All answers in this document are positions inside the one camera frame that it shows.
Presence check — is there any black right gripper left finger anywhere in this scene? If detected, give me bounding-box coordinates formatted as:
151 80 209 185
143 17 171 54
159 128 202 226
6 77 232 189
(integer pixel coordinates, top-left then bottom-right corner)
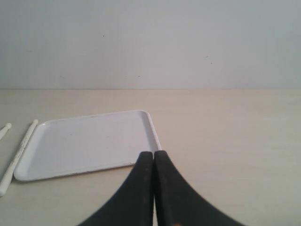
80 152 153 226

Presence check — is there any white drumstick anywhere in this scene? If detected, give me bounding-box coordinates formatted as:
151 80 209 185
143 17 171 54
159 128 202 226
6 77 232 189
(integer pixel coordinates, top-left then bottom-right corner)
0 123 12 140
0 119 39 197

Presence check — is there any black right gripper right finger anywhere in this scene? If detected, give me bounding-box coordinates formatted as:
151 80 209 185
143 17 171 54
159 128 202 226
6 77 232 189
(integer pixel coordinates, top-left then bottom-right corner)
153 151 242 226

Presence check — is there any white plastic tray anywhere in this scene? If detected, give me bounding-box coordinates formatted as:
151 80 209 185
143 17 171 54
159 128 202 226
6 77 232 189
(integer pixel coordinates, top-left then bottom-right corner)
14 110 161 181

